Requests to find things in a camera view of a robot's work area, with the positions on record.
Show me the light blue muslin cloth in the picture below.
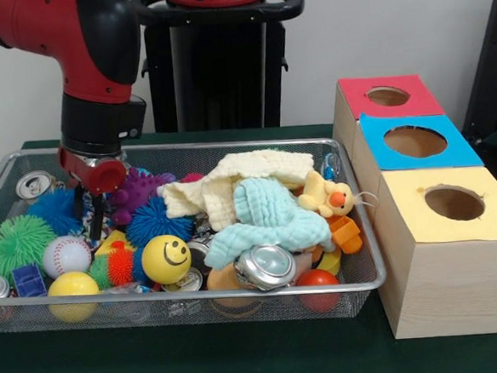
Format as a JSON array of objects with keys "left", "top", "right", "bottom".
[{"left": 198, "top": 171, "right": 338, "bottom": 271}]

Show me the green spiky rubber ball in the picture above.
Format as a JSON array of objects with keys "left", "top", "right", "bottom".
[{"left": 0, "top": 212, "right": 62, "bottom": 284}]

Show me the red ball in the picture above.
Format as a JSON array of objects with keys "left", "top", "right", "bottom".
[{"left": 296, "top": 267, "right": 342, "bottom": 314}]

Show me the plain yellow ball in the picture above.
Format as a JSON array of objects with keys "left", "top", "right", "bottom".
[{"left": 46, "top": 269, "right": 102, "bottom": 325}]

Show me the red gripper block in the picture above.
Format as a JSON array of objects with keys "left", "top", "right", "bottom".
[{"left": 56, "top": 142, "right": 133, "bottom": 244}]

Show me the yellow plush duck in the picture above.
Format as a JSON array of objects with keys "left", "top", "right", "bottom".
[{"left": 294, "top": 168, "right": 357, "bottom": 221}]

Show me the shallow wire mesh bin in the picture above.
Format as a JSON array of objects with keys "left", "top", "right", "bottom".
[{"left": 0, "top": 124, "right": 391, "bottom": 344}]

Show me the cream muslin cloth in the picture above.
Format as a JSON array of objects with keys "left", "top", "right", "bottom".
[{"left": 154, "top": 146, "right": 320, "bottom": 236}]

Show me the crushed silver can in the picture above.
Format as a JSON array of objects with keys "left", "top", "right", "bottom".
[{"left": 231, "top": 242, "right": 300, "bottom": 294}]

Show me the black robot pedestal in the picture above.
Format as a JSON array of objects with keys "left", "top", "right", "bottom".
[{"left": 132, "top": 0, "right": 313, "bottom": 138}]

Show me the wooden box with three holes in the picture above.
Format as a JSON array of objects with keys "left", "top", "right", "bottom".
[{"left": 328, "top": 66, "right": 497, "bottom": 343}]

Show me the purple monster toy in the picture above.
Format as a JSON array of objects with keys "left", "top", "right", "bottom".
[{"left": 106, "top": 164, "right": 180, "bottom": 227}]

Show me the yellow smiley face ball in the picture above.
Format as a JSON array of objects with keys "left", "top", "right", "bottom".
[{"left": 140, "top": 232, "right": 195, "bottom": 287}]

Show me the blue spiky rubber ball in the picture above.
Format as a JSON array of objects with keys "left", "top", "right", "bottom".
[{"left": 123, "top": 194, "right": 197, "bottom": 250}]

